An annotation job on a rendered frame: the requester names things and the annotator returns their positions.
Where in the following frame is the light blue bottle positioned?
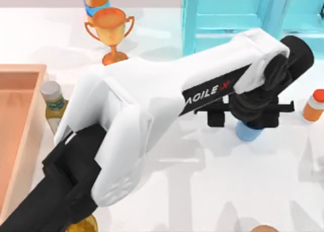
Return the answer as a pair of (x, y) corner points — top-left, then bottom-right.
(235, 122), (262, 142)

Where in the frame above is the orange bottle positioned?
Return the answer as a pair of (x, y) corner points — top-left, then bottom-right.
(302, 89), (324, 123)

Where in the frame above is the tan round object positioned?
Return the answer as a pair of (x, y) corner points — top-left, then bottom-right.
(252, 225), (276, 232)

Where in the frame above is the light blue rack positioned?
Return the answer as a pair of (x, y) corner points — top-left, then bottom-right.
(181, 0), (324, 57)

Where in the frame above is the bronze trophy cup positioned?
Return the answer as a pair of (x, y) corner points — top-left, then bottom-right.
(84, 8), (135, 66)

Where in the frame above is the yellow bottle with grey cap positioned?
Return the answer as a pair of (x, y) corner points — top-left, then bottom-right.
(40, 81), (69, 136)

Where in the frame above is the golden round object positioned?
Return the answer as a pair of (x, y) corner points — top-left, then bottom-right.
(64, 208), (99, 232)

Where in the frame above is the orange and blue can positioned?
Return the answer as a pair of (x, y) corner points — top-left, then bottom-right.
(82, 0), (112, 17)

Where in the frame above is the shallow salmon box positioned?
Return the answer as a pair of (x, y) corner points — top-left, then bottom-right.
(0, 63), (49, 219)

